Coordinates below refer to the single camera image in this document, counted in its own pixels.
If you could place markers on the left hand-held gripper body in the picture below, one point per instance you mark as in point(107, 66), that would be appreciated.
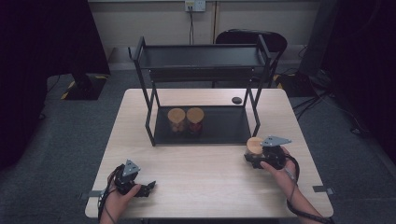
point(130, 169)

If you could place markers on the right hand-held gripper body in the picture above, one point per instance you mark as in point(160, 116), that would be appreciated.
point(274, 149)

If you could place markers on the glass jar with brown contents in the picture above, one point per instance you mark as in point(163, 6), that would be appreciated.
point(254, 145)

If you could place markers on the black metal two-tier rack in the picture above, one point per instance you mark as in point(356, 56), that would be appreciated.
point(218, 124)

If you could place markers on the glass jar with pale contents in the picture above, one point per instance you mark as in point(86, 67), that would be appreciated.
point(176, 116)

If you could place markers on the glass jar with red dates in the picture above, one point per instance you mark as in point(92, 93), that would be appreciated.
point(195, 115)

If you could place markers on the person's right hand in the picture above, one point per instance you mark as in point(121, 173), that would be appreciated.
point(281, 175)

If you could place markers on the person's left hand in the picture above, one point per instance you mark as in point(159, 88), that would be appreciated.
point(118, 200)

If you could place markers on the grey tape strip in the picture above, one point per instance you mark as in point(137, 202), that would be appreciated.
point(323, 189)
point(90, 194)

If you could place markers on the black round table grommet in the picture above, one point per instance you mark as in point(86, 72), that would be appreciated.
point(237, 100)

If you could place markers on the black floor box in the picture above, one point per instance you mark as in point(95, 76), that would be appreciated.
point(295, 84)

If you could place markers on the black stand base yellow stripes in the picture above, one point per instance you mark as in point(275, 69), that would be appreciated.
point(84, 88)

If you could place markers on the black chair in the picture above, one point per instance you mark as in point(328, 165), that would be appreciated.
point(274, 42)

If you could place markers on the dark grey stand column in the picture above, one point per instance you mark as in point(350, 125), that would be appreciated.
point(317, 37)

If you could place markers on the dark curtain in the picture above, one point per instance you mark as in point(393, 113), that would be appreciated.
point(367, 62)
point(40, 62)

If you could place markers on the white wall socket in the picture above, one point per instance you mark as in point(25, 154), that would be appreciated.
point(195, 5)

